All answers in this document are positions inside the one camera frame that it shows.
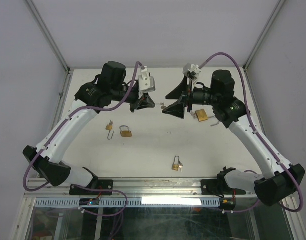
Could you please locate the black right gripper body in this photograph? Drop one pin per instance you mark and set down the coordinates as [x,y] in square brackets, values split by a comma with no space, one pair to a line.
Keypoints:
[188,96]

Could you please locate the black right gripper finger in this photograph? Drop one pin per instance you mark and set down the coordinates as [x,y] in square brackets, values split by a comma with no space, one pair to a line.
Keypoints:
[177,91]
[176,109]

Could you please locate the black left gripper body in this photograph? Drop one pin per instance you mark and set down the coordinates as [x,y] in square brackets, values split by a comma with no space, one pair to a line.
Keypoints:
[133,99]

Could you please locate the large brass padlock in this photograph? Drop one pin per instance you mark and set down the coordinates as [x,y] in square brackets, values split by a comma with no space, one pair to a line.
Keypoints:
[202,116]

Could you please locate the medium brass padlock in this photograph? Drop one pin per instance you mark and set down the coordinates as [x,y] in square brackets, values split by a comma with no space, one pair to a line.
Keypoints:
[125,131]

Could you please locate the small brass padlock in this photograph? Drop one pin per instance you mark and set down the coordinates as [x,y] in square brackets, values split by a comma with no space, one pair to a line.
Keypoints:
[110,130]

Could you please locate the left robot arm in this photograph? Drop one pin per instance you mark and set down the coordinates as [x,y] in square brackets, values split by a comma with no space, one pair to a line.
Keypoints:
[106,93]

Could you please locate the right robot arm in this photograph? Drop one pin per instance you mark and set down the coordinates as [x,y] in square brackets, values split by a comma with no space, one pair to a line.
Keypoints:
[278,178]

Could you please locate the brass padlock with keys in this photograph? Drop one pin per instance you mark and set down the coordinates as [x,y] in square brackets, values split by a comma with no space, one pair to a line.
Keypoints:
[175,164]

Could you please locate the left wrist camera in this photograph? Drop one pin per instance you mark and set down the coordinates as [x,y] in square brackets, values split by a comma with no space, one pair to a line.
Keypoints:
[146,83]

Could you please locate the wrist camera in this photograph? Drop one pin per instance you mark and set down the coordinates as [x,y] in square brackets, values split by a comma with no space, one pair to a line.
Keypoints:
[146,83]
[192,71]

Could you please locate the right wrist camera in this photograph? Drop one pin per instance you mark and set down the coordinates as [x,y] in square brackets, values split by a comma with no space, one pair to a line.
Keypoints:
[192,71]

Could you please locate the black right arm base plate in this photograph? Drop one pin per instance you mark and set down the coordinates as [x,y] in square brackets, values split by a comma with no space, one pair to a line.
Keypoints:
[217,188]

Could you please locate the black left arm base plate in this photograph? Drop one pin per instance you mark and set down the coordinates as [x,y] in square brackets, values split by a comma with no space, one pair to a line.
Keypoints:
[100,187]

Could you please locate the right aluminium frame post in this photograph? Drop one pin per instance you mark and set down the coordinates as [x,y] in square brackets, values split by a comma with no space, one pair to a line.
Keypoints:
[264,32]

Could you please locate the aluminium frame post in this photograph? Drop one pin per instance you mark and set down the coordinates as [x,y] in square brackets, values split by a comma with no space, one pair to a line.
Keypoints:
[47,34]
[264,32]

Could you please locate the aluminium front rail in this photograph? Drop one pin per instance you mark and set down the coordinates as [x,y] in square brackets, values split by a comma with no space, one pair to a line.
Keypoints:
[138,187]

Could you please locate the left aluminium frame post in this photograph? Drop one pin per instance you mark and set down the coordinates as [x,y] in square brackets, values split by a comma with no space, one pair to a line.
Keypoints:
[47,34]

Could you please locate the grey slotted cable duct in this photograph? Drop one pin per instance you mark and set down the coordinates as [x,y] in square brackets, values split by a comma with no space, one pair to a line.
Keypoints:
[133,202]

